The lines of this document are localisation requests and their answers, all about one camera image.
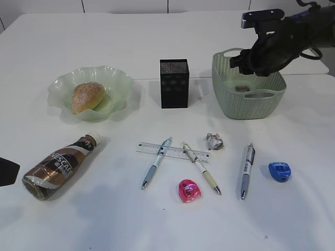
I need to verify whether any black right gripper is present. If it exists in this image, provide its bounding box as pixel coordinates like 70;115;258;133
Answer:
229;26;306;76

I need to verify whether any brown paper ball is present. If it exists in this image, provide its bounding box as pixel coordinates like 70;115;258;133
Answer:
234;84;251;93

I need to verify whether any white paper ball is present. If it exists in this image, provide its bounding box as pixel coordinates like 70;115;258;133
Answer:
206;133;225;150

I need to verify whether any sugared bread roll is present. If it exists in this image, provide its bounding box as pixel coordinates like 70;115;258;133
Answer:
72;82;106;114

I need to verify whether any brown Nescafe coffee bottle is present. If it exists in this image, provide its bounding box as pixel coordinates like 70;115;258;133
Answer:
22;131;101;200

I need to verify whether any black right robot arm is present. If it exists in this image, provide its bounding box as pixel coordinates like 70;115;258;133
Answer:
230;1;334;76

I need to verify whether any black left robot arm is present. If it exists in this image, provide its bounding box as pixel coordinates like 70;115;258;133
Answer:
0;158;20;187

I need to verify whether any green plastic basket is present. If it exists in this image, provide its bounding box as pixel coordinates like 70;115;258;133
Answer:
212;48;286;120

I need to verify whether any black mesh pen holder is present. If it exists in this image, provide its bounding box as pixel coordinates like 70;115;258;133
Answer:
160;59;189;109

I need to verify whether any grey pen right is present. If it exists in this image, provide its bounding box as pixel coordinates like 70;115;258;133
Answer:
241;143;255;200

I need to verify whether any blue pencil sharpener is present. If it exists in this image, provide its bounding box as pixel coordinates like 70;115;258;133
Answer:
268;162;291;182

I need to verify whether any beige pen middle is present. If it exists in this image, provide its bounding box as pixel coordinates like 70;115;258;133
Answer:
182;142;221;195

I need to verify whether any blue grey pen left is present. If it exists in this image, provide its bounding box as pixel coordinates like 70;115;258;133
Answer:
141;137;172;190

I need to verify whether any green wavy glass plate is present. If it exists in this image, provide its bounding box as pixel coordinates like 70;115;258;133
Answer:
48;66;134;121

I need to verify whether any pink pencil sharpener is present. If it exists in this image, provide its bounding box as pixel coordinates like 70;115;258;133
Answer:
178;179;202;203

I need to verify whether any transparent plastic ruler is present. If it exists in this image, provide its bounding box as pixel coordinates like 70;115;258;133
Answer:
136;142;210;163

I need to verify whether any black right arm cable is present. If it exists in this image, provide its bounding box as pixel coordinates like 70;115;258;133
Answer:
297;0;323;60

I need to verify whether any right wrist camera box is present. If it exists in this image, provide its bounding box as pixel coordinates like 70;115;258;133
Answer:
241;9;285;29

